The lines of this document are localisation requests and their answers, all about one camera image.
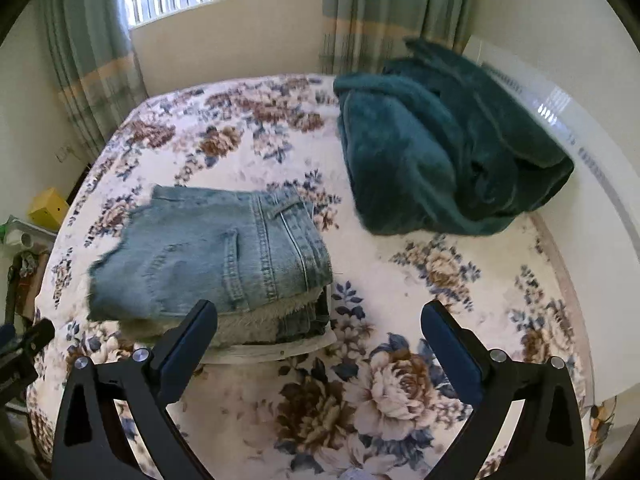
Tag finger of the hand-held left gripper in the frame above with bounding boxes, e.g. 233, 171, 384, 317
0, 318, 56, 406

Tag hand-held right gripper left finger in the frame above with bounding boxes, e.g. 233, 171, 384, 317
52, 299, 219, 480

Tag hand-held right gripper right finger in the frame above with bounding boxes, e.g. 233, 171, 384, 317
421, 301, 587, 480

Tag light blue denim pants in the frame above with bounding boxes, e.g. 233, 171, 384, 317
88, 184, 334, 347

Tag white plastic object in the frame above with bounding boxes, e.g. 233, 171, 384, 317
0, 215, 58, 251

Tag floral bed sheet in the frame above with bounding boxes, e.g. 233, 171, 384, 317
27, 73, 591, 480

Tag yellow box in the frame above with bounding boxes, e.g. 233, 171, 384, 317
28, 187, 70, 233

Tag teal fleece blanket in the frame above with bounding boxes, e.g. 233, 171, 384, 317
333, 36, 575, 237

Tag white headboard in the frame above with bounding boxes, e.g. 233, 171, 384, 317
462, 35, 640, 403

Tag green striped curtain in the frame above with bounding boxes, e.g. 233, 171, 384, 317
320, 0, 476, 75
39, 0, 149, 163

